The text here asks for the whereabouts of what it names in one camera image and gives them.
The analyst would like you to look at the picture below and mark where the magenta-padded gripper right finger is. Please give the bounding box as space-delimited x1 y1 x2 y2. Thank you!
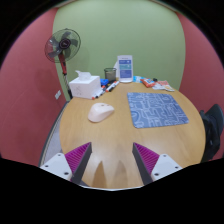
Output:
132 142 184 186

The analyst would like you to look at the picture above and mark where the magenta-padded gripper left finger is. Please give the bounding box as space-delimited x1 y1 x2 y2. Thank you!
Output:
39 142 93 186

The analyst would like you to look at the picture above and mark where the cream white computer mouse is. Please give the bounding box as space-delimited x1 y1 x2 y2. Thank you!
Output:
87 102 115 123

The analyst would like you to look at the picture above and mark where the blue patterned mouse pad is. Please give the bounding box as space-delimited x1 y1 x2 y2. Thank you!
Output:
126 91 190 129

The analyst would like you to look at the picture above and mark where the black office chair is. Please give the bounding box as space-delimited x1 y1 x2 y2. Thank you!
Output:
199 103 224 163

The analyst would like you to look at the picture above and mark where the orange and white snack packet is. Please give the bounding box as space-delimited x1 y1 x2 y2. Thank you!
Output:
157 80 175 93

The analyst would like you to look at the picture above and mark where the white tissue box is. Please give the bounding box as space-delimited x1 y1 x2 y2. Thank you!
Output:
68 70 102 100

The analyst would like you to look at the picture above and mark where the black-capped whiteboard marker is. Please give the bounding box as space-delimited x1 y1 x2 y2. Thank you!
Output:
95 87 107 99
108 81 120 93

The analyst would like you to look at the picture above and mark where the red snack packet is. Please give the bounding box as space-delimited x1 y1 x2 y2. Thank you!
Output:
140 77 157 89

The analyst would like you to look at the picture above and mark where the light blue packet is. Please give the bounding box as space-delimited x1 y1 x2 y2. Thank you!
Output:
132 75 145 84

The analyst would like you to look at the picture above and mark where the dark mesh pen cup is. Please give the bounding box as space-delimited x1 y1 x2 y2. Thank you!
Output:
103 67 118 83

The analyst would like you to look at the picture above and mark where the white sign stand, blue card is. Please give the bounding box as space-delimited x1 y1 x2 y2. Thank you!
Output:
117 54 134 84

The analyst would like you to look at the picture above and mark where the standing fan with red pole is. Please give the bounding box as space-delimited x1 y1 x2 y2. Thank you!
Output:
44 28 82 100

